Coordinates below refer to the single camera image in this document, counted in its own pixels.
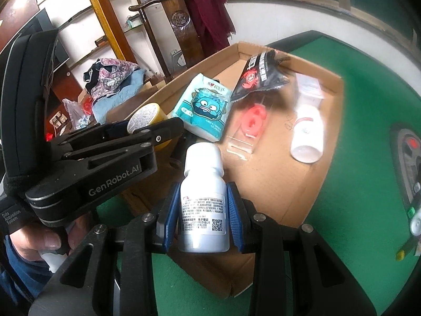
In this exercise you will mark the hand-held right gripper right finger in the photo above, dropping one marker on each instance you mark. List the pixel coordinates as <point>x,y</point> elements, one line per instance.
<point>235,217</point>

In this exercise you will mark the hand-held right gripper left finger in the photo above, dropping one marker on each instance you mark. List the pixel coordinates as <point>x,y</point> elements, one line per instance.
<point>172,217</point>

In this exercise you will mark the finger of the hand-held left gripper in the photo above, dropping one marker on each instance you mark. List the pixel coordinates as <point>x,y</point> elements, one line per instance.
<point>164,130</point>
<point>116,129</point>

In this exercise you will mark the yellow can silver lid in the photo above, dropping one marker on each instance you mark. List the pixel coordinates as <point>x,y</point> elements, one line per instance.
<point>144,115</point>

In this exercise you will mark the white bottle text label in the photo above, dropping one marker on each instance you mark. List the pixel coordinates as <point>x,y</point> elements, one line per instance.
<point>204,210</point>

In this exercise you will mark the teal tissue packet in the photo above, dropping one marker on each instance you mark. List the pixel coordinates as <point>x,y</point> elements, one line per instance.
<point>204,105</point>

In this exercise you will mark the brown cardboard tray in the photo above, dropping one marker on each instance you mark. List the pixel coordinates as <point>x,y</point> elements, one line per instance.
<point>273,184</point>

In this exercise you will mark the red hook clear pack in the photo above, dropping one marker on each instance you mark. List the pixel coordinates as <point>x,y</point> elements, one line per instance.
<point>253,118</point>

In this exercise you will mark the black snack packet red crab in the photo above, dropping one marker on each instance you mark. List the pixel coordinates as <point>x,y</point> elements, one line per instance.
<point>256,75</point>

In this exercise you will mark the white bottle red label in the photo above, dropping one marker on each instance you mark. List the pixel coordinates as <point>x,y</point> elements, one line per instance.
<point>307,138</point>

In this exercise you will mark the small white box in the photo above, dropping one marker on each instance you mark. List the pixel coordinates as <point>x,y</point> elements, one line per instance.
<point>309,87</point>

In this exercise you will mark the person's left forearm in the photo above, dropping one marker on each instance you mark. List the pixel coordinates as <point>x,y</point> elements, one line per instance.
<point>13,276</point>

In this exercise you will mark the person's left hand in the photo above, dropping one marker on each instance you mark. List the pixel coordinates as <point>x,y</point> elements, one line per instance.
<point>42,240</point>

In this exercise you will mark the clear plastic bag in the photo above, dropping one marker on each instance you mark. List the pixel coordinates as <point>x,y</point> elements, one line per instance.
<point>75,112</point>

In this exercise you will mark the pile of clothes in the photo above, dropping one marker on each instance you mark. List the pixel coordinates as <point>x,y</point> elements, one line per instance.
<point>111,79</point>

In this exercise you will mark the black television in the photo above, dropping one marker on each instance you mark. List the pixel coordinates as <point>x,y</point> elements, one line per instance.
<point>41,23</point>

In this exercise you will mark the small teal box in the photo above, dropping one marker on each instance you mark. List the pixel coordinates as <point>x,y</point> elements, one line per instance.
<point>133,22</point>

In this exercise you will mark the dark wooden chair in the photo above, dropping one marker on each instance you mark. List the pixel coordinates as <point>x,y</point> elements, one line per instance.
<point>182,23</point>

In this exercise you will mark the wooden display shelf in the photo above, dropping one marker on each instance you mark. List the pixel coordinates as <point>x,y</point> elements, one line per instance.
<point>98,6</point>

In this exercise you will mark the maroon cloth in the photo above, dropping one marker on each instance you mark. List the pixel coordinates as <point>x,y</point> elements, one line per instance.
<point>210,16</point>

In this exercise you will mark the green yellow pen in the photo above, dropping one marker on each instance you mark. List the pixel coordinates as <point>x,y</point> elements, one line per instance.
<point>409,247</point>

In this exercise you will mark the small white container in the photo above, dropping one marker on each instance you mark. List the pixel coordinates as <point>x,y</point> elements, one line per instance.
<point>416,225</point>

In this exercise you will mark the round table control panel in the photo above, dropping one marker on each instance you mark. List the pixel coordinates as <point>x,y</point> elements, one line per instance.
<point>406,151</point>

